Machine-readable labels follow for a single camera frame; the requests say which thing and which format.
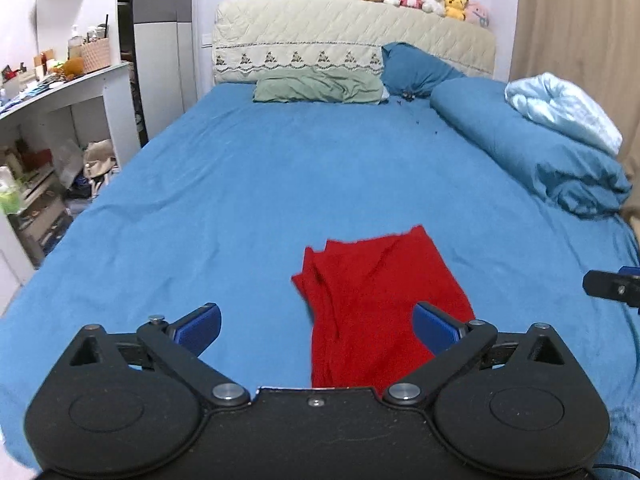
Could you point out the orange brown plush toy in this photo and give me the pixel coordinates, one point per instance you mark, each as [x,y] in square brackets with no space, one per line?
[74,67]

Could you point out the wicker basket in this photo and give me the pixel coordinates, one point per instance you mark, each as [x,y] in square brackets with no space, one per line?
[96,55]

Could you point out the white desk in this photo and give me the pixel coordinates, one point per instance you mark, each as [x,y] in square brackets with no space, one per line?
[90,90]

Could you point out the dark blue pillow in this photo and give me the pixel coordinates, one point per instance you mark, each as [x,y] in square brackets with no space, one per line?
[415,70]

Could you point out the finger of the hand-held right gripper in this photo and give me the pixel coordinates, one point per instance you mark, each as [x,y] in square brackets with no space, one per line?
[612,287]

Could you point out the pump bottle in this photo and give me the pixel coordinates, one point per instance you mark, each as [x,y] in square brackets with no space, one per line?
[75,42]

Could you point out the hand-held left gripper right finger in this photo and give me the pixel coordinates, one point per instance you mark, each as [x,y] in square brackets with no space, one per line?
[434,329]

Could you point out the clear plastic bag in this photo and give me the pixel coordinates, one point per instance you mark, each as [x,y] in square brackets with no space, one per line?
[67,162]

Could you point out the white wall socket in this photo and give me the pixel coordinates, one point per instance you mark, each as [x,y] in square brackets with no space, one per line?
[206,40]

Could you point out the cream quilted headboard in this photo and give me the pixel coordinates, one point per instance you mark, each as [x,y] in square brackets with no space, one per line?
[325,25]

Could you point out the blue fuzzy cloth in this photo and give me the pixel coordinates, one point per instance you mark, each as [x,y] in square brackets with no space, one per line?
[625,435]

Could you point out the green plastic pack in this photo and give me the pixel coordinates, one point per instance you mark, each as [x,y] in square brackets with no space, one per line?
[9,195]

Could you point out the beige curtain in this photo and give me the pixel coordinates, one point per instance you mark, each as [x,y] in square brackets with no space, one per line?
[575,20]

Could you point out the beige tote bag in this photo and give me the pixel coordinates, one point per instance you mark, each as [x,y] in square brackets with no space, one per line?
[100,165]

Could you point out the green pillow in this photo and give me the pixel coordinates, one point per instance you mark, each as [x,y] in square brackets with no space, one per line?
[315,87]

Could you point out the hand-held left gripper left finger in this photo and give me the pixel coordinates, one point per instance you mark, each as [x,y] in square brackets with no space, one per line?
[200,329]

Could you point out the red knit sweater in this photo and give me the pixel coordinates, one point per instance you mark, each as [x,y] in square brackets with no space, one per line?
[370,300]

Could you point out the white wardrobe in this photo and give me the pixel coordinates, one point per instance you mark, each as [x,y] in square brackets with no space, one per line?
[160,60]

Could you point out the bed with blue sheet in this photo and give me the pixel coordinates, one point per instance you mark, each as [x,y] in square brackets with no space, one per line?
[200,210]

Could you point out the scattered small dark bits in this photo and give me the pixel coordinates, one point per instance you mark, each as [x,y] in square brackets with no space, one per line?
[410,96]

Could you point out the light blue blanket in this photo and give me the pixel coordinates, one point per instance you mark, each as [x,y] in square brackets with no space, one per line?
[560,107]

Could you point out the blue duvet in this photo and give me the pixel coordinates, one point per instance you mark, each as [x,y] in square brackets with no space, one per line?
[525,145]

